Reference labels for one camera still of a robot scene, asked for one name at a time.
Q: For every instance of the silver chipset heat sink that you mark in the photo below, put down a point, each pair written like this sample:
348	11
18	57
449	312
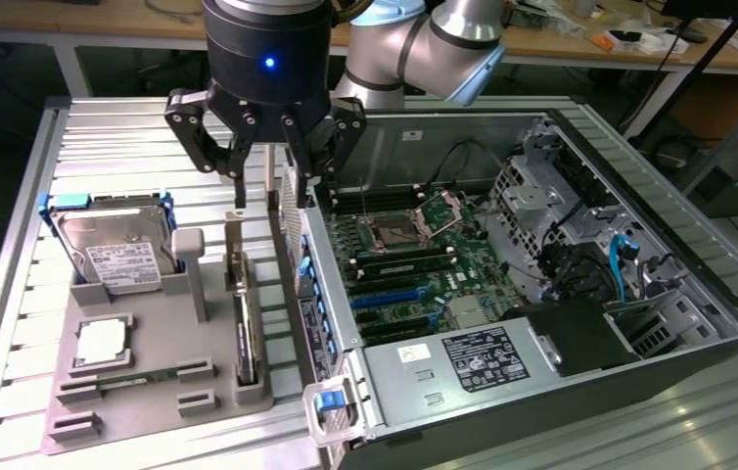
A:
469	315

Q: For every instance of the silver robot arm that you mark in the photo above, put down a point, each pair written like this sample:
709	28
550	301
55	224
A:
381	54

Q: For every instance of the wooden desk white frame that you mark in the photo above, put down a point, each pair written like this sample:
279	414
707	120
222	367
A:
634	61
79	19

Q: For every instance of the black installed RAM stick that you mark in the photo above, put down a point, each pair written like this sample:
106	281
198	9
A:
406	267

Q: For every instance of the green motherboard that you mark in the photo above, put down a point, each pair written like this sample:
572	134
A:
472	245

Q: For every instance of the CPU chip with silver lid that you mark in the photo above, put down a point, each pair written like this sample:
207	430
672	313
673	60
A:
101	343

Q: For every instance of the thin socket locking lever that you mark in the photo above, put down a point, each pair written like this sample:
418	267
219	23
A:
364	201

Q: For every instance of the black plastic air shroud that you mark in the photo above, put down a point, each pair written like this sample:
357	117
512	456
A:
570	338

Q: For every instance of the CPU socket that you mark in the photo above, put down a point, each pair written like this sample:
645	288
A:
393	234

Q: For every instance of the graphics card with metal bracket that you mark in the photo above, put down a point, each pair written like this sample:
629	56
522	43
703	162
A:
246	338

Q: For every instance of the grey parts rack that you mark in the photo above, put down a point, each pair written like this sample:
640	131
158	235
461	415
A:
151	416

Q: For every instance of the open black PC case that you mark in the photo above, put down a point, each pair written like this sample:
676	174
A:
374	147

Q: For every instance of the black expansion slot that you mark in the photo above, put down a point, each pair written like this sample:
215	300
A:
397	327

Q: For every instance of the green RAM stick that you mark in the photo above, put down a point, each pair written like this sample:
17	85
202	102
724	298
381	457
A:
139	378

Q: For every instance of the metal socket cover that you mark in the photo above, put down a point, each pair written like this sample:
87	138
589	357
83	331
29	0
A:
440	210

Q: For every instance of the black tripod pole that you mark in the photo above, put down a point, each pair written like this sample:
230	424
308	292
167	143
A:
725	35

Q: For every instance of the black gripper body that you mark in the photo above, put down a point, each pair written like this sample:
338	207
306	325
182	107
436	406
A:
263	39

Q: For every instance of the hard disk in blue carrier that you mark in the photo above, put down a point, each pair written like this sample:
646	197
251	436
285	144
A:
113	245

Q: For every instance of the silver power supply unit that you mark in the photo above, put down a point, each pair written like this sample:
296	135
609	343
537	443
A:
406	387

